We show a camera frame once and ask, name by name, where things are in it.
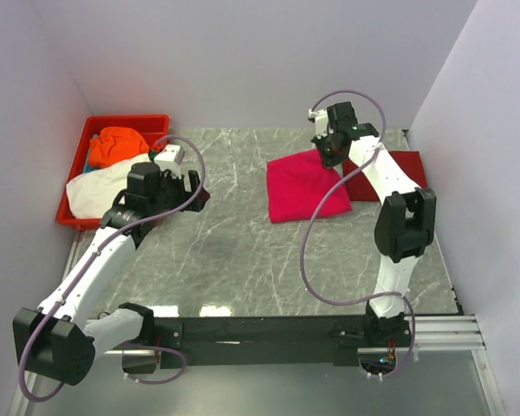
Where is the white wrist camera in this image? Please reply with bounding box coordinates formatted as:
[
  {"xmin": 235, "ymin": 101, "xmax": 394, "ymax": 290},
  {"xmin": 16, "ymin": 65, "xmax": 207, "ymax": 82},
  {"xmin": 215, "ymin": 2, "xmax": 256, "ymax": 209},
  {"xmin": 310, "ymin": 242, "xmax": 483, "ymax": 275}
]
[
  {"xmin": 153, "ymin": 144, "xmax": 185, "ymax": 179},
  {"xmin": 308, "ymin": 108, "xmax": 328, "ymax": 139}
]

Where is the orange t-shirt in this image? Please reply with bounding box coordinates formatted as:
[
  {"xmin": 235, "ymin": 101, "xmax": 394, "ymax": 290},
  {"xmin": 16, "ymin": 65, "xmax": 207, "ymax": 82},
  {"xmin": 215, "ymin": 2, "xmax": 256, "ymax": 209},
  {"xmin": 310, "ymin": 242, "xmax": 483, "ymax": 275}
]
[{"xmin": 88, "ymin": 127, "xmax": 150, "ymax": 169}]

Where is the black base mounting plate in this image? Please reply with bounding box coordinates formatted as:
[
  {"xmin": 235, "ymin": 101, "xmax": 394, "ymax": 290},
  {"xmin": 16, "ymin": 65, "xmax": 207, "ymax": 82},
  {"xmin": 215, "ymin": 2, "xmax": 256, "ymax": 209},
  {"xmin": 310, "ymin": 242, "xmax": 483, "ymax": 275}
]
[{"xmin": 128, "ymin": 314, "xmax": 413, "ymax": 367}]

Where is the bright pink t-shirt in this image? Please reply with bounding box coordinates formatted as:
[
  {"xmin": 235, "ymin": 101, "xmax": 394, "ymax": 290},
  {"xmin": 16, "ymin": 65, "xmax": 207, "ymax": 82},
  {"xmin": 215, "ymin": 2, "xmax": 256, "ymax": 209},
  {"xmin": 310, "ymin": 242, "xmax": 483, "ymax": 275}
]
[{"xmin": 266, "ymin": 149, "xmax": 341, "ymax": 224}]

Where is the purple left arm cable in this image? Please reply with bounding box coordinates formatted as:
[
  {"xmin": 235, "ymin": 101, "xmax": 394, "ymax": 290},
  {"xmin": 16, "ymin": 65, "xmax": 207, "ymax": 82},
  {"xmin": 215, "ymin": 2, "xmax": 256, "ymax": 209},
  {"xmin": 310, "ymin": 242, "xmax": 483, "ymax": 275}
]
[{"xmin": 16, "ymin": 134, "xmax": 207, "ymax": 403}]

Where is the light blue t-shirt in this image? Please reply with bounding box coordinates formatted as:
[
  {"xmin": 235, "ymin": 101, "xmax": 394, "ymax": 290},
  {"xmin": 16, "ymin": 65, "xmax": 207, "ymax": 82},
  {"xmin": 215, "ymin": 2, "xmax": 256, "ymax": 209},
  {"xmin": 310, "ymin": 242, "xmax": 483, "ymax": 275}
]
[{"xmin": 82, "ymin": 162, "xmax": 94, "ymax": 173}]

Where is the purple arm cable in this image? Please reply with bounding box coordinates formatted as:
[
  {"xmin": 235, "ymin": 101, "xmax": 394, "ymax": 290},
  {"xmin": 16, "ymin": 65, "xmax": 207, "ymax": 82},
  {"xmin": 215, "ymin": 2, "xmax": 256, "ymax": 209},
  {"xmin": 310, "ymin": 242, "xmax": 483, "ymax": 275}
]
[
  {"xmin": 16, "ymin": 134, "xmax": 207, "ymax": 403},
  {"xmin": 301, "ymin": 89, "xmax": 417, "ymax": 381}
]

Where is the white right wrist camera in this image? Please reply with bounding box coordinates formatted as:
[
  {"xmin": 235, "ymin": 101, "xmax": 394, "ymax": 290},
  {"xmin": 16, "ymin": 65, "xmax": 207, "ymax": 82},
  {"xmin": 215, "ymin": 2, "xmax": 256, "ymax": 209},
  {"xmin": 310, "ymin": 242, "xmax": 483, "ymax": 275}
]
[{"xmin": 308, "ymin": 108, "xmax": 328, "ymax": 139}]

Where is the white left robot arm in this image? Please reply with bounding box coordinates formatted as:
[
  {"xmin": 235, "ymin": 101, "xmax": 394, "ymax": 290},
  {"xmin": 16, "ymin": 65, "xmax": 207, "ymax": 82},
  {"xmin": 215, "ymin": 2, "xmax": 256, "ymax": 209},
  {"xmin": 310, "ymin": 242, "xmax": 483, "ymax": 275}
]
[{"xmin": 12, "ymin": 162, "xmax": 210, "ymax": 386}]

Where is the white t-shirt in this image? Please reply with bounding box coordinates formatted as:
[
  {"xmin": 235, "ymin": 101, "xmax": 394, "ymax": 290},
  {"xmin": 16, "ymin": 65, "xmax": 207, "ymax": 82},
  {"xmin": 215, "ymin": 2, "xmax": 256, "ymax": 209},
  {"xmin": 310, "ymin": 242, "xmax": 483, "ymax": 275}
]
[{"xmin": 66, "ymin": 154, "xmax": 150, "ymax": 219}]

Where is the red plastic bin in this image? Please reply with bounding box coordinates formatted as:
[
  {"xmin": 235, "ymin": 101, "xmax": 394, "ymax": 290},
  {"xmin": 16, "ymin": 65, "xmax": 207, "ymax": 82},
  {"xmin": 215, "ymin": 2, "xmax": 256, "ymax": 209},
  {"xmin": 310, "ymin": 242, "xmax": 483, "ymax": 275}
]
[{"xmin": 56, "ymin": 114, "xmax": 170, "ymax": 230}]

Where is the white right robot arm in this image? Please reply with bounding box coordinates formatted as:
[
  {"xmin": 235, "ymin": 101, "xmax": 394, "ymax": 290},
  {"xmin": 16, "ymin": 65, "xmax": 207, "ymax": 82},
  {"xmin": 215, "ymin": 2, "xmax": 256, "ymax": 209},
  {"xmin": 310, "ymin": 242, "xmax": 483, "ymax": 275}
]
[{"xmin": 308, "ymin": 102, "xmax": 437, "ymax": 346}]

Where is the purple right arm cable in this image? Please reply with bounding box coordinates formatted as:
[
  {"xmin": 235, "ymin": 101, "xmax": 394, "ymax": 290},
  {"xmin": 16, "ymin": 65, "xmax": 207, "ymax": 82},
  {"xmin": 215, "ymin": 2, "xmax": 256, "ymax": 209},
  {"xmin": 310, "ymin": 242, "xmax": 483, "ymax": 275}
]
[{"xmin": 301, "ymin": 89, "xmax": 417, "ymax": 381}]

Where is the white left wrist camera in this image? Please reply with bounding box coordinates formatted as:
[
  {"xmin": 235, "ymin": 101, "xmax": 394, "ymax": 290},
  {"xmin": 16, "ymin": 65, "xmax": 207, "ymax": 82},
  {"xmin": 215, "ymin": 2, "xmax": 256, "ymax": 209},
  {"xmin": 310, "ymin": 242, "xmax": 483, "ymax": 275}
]
[{"xmin": 153, "ymin": 144, "xmax": 185, "ymax": 179}]

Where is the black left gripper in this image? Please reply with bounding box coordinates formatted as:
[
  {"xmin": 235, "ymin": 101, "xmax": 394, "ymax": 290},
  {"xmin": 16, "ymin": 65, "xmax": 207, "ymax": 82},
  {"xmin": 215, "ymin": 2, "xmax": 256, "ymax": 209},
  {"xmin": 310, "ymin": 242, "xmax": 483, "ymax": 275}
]
[{"xmin": 149, "ymin": 167, "xmax": 210, "ymax": 216}]

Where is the aluminium extrusion rail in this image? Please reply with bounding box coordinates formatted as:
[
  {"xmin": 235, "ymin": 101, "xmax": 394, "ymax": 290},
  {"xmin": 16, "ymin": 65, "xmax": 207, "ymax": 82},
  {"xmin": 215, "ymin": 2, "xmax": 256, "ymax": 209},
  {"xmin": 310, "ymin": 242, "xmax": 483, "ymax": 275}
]
[{"xmin": 90, "ymin": 315, "xmax": 487, "ymax": 354}]

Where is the folded dark red t-shirt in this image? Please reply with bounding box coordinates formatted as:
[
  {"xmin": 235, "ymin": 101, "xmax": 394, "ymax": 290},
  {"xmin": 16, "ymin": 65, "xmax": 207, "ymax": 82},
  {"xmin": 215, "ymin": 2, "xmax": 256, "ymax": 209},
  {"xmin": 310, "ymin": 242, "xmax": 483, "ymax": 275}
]
[{"xmin": 342, "ymin": 150, "xmax": 428, "ymax": 203}]

